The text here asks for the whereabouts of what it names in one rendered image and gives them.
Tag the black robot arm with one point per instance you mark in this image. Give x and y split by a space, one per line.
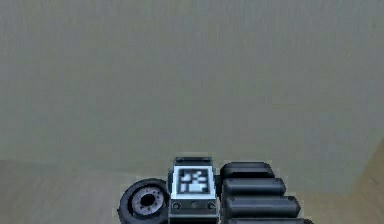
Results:
253 196

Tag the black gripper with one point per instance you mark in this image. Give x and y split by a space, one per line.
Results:
146 201

